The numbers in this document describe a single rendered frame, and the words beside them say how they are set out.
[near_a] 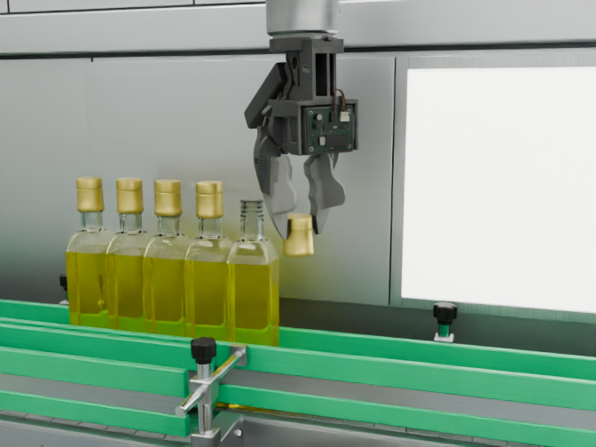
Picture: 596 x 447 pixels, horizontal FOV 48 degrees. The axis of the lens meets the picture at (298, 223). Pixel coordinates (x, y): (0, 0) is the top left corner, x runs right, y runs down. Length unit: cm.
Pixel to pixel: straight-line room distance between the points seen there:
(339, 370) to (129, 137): 47
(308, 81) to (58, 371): 46
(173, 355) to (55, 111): 47
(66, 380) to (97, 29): 52
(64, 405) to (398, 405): 40
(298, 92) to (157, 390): 37
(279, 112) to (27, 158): 59
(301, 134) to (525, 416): 40
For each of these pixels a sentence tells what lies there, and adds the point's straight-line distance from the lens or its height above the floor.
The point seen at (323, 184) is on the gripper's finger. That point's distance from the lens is 75.
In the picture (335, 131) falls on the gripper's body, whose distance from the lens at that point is 69.
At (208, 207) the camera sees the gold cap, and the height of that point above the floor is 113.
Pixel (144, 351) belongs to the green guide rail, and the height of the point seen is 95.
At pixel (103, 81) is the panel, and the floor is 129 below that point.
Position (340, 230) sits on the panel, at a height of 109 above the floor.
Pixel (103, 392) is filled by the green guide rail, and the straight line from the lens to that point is 85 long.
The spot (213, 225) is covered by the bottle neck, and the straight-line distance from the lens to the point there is 86.
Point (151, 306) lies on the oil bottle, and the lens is 90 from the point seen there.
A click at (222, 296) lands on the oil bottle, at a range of 86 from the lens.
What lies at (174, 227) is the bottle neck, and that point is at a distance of 88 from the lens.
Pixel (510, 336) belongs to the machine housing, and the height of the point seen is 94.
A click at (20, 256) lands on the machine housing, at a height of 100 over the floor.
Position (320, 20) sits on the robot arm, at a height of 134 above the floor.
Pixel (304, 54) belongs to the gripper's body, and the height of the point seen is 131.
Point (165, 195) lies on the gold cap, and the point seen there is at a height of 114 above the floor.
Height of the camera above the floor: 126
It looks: 10 degrees down
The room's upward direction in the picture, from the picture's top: straight up
